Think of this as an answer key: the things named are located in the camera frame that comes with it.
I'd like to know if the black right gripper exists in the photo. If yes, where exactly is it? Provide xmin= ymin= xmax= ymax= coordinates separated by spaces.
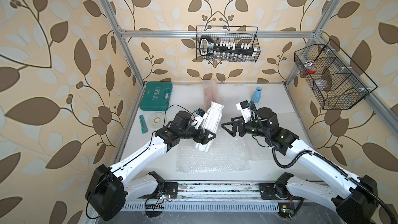
xmin=222 ymin=114 xmax=269 ymax=139

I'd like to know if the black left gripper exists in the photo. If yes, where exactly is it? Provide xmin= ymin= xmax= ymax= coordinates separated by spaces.
xmin=178 ymin=123 xmax=216 ymax=145

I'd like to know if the clear bubble wrap roll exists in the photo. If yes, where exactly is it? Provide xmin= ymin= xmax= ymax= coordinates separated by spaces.
xmin=177 ymin=130 xmax=250 ymax=173

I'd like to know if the bubble wrap sheet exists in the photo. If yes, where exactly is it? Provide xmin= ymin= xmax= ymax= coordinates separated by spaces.
xmin=245 ymin=111 xmax=305 ymax=162

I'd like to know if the light blue vase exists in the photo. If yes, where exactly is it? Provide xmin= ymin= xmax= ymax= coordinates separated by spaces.
xmin=251 ymin=87 xmax=262 ymax=104

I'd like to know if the white ribbed vase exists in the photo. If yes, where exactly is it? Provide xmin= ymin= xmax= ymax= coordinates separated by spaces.
xmin=195 ymin=102 xmax=224 ymax=152

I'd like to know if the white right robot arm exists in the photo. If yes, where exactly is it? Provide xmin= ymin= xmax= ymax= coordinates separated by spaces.
xmin=221 ymin=107 xmax=398 ymax=224

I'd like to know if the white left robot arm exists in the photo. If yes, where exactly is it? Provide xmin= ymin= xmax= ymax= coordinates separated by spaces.
xmin=85 ymin=110 xmax=222 ymax=221

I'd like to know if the bubble wrapped red vase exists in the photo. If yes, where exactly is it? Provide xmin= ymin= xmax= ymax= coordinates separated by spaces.
xmin=203 ymin=80 xmax=218 ymax=108

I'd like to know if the clear tape roll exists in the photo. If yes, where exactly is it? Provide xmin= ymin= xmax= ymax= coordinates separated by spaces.
xmin=148 ymin=112 xmax=167 ymax=130

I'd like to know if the green plastic tool case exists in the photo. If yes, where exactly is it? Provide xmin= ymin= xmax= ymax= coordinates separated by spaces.
xmin=140 ymin=82 xmax=173 ymax=112

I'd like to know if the black socket tool set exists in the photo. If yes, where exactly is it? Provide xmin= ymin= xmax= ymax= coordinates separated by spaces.
xmin=197 ymin=35 xmax=261 ymax=57

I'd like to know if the red item in basket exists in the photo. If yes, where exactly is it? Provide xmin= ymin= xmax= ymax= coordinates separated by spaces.
xmin=304 ymin=61 xmax=318 ymax=74

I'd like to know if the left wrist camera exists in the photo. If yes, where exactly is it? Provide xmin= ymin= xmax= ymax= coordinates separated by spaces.
xmin=193 ymin=108 xmax=208 ymax=129

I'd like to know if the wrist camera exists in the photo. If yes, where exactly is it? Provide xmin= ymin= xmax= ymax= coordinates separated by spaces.
xmin=236 ymin=100 xmax=252 ymax=123
xmin=193 ymin=108 xmax=208 ymax=129

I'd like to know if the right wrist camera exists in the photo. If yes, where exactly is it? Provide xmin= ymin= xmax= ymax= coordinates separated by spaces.
xmin=236 ymin=100 xmax=252 ymax=123

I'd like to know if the aluminium frame rail base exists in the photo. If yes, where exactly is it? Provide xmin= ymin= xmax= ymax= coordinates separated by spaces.
xmin=86 ymin=174 xmax=343 ymax=224

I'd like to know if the black wire basket back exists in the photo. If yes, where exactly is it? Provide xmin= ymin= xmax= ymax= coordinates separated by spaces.
xmin=196 ymin=25 xmax=261 ymax=63

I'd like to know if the black wire basket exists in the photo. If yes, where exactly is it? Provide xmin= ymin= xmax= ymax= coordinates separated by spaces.
xmin=294 ymin=39 xmax=378 ymax=110
xmin=196 ymin=25 xmax=261 ymax=63

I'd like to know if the black wire basket right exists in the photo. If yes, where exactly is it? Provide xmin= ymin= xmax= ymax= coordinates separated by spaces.
xmin=294 ymin=39 xmax=378 ymax=110

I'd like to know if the black corrugated cable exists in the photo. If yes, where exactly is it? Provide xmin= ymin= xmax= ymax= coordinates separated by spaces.
xmin=248 ymin=101 xmax=398 ymax=224

